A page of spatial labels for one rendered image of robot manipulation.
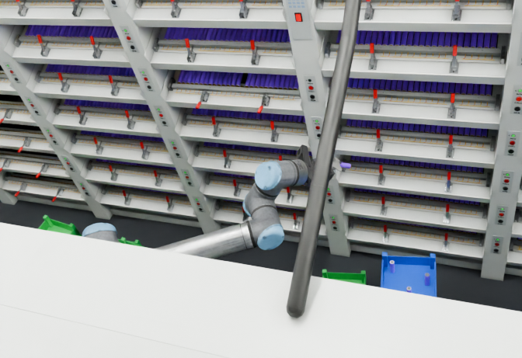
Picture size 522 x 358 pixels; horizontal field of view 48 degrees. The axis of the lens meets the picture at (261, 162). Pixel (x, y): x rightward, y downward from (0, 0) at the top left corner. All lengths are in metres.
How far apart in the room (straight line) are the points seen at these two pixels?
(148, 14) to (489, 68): 1.21
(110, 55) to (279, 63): 0.73
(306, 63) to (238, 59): 0.28
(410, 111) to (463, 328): 1.48
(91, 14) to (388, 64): 1.14
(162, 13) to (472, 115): 1.16
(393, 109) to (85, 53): 1.28
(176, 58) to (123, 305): 1.57
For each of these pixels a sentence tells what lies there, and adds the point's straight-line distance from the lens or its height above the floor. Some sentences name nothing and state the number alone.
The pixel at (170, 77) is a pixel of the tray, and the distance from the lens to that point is 2.52.
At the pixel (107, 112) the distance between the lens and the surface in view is 2.85.
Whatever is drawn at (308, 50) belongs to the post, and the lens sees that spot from 2.06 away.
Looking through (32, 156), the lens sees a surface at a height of 0.38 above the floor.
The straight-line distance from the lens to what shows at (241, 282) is 0.84.
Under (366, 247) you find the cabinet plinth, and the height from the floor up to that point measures 0.05.
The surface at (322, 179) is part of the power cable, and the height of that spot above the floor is 1.81.
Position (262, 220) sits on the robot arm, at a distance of 1.89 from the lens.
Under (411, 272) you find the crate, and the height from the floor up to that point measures 0.40.
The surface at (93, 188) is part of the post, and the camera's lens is 3.33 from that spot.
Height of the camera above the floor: 2.41
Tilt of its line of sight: 44 degrees down
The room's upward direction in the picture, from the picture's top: 16 degrees counter-clockwise
